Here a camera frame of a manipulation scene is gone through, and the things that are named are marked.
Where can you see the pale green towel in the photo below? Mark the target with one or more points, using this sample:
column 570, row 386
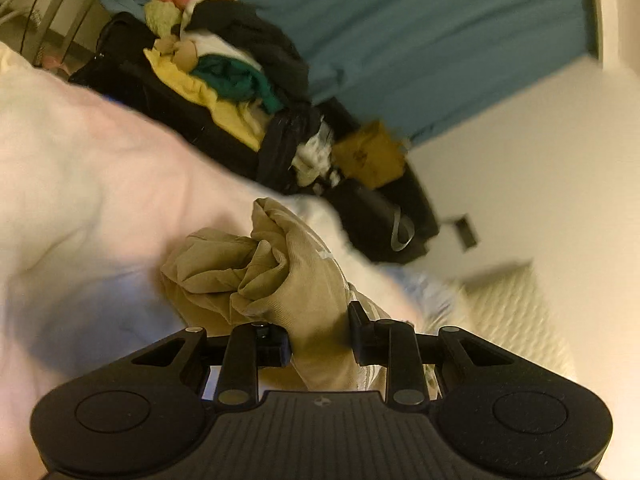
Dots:
column 162, row 12

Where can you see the yellow cloth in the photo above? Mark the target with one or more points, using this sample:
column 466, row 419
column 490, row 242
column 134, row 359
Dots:
column 220, row 110

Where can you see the white patterned cloth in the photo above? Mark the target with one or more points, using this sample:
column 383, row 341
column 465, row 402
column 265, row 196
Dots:
column 315, row 155

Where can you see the green cloth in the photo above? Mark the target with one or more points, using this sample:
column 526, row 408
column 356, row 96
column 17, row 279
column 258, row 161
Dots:
column 240, row 80

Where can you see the garment steamer on stand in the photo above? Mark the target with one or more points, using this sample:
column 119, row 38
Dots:
column 45, row 5

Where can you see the brown paper bag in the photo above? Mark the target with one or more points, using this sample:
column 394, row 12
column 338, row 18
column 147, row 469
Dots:
column 370, row 155

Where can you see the pile of mixed clothes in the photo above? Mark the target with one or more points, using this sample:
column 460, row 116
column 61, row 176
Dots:
column 400, row 35

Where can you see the grey wall outlet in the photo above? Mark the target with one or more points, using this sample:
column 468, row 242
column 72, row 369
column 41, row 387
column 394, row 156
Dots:
column 462, row 230

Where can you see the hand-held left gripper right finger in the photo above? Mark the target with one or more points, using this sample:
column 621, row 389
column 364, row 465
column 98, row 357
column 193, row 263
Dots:
column 358, row 332

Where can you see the dark crumpled garment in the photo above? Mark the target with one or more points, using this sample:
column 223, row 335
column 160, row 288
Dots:
column 282, row 150

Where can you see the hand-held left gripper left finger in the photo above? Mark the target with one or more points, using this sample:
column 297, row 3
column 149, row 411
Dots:
column 272, row 349

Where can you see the light blue cloth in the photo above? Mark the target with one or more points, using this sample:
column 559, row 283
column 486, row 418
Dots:
column 122, row 0

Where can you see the tan printed sweatshirt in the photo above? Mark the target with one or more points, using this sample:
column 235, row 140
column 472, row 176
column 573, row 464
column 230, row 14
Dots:
column 280, row 280

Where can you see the cream quilted headboard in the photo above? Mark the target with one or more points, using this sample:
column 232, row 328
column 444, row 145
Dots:
column 520, row 320

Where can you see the black sofa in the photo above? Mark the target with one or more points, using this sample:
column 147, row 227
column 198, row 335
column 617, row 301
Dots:
column 130, row 65

